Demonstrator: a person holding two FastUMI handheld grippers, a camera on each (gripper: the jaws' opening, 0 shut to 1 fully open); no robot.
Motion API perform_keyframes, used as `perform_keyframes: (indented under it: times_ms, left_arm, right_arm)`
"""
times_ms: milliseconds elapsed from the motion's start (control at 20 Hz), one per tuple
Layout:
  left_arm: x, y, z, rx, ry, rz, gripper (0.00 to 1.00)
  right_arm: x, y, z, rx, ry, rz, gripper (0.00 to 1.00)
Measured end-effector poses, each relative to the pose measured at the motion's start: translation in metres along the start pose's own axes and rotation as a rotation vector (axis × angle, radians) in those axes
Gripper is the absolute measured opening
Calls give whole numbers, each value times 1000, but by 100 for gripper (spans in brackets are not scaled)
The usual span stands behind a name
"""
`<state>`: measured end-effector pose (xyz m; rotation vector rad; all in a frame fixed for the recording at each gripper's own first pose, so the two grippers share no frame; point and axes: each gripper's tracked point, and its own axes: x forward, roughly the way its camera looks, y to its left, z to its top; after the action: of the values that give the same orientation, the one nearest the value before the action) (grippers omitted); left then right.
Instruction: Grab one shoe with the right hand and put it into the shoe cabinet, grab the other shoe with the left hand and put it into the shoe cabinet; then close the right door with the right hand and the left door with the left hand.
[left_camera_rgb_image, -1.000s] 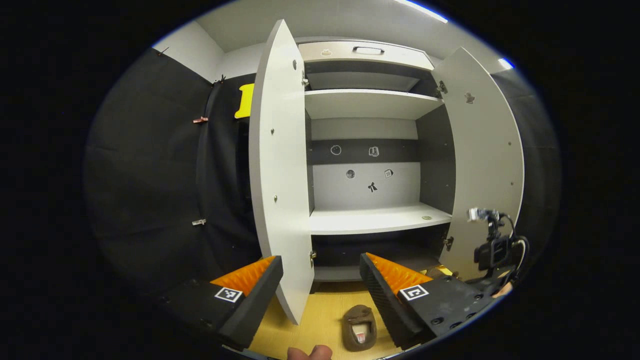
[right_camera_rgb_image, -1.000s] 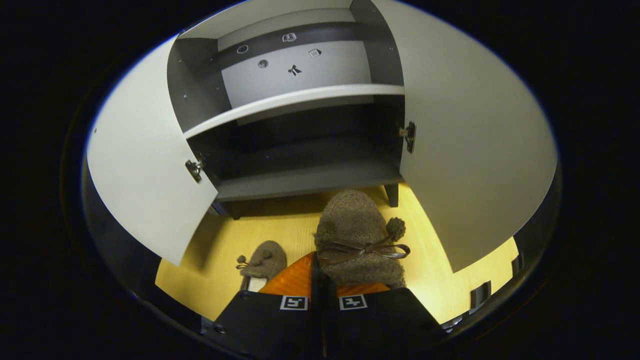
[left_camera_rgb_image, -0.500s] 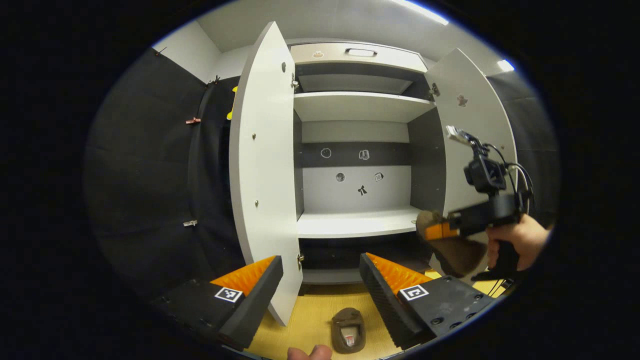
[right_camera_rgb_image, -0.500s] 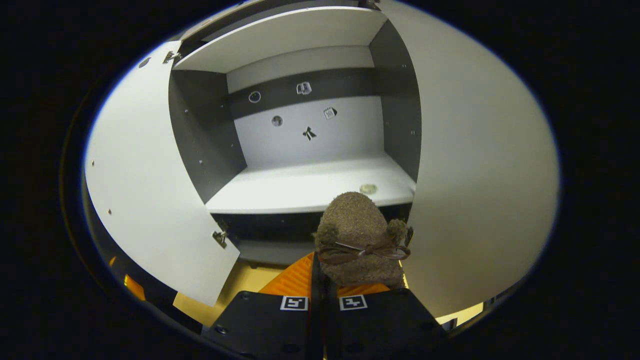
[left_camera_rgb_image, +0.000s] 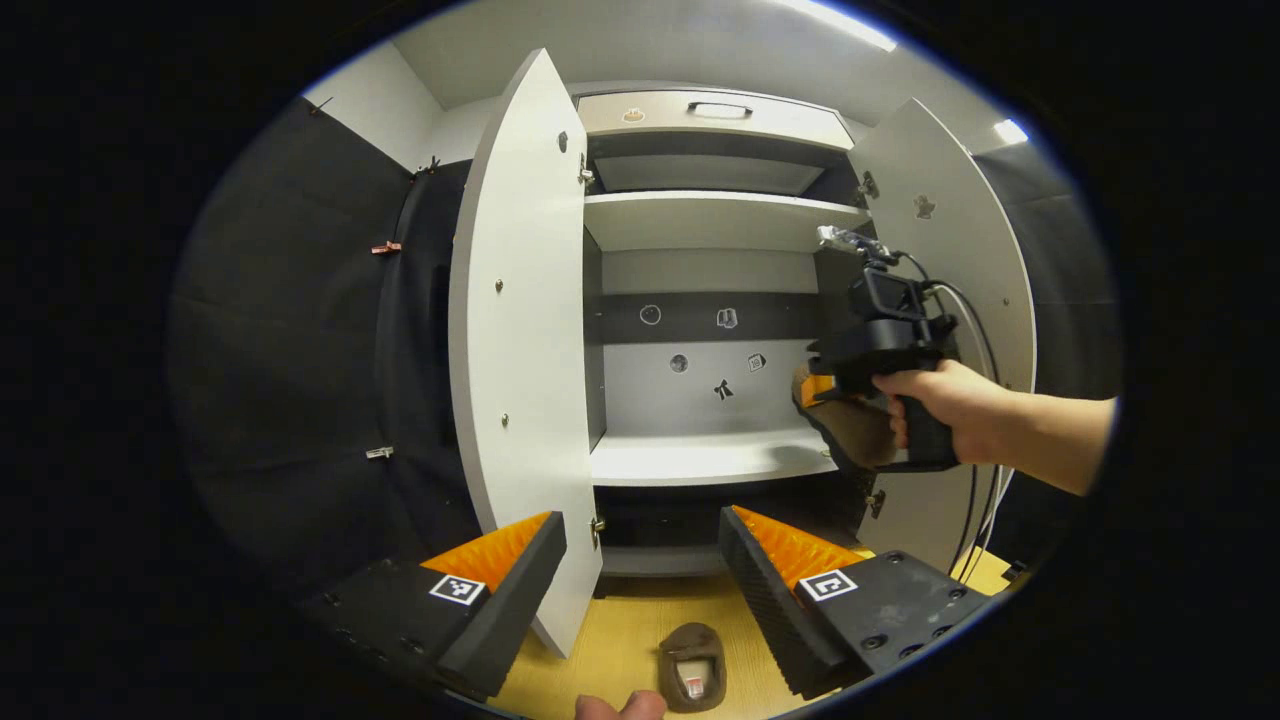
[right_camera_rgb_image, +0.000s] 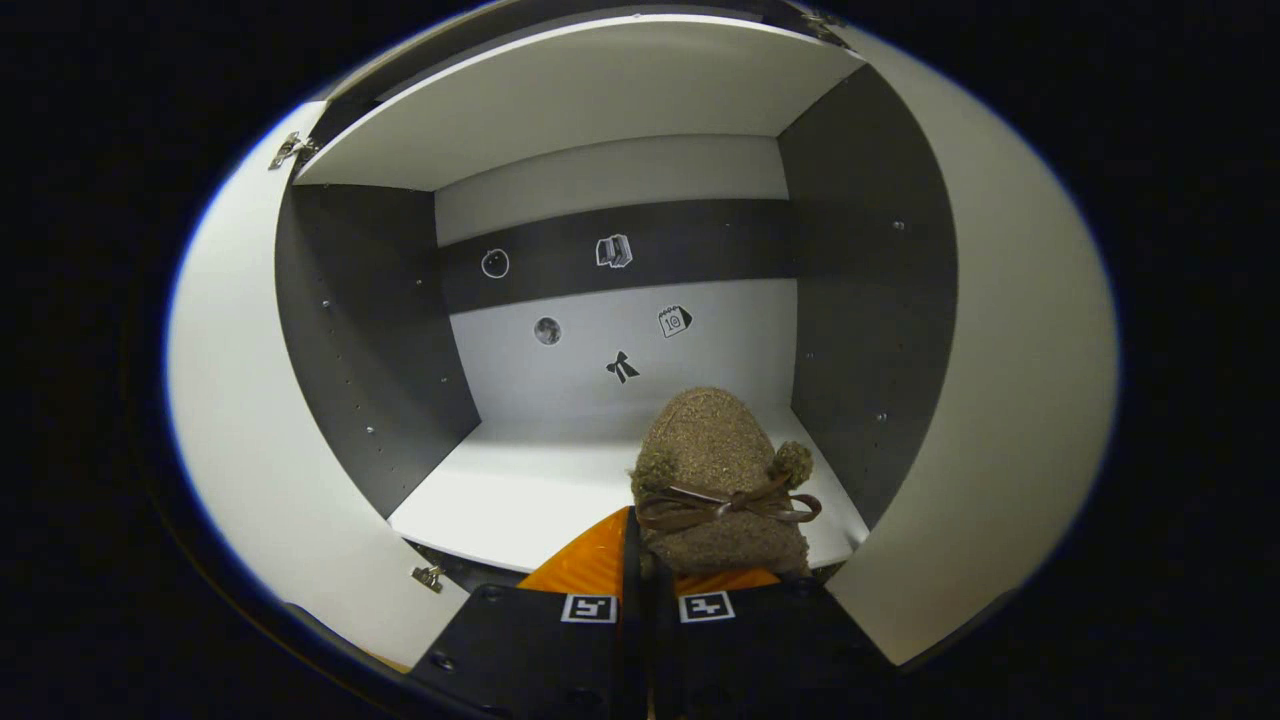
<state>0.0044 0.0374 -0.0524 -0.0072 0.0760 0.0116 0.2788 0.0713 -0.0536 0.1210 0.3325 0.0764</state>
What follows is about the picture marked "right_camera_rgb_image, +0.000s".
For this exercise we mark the white shoe cabinet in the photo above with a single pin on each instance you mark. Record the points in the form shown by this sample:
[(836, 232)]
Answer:
[(560, 490)]

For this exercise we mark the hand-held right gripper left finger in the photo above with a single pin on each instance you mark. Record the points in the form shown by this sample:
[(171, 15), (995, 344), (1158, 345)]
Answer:
[(530, 655)]

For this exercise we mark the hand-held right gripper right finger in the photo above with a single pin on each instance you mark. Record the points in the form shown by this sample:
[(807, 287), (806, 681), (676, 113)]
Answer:
[(750, 660)]

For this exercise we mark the brown fuzzy shoe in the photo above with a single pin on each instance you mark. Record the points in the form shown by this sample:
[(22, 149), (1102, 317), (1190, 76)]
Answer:
[(715, 450)]

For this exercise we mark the white cabinet door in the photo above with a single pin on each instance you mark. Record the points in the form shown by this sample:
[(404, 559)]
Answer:
[(250, 420), (1020, 400)]

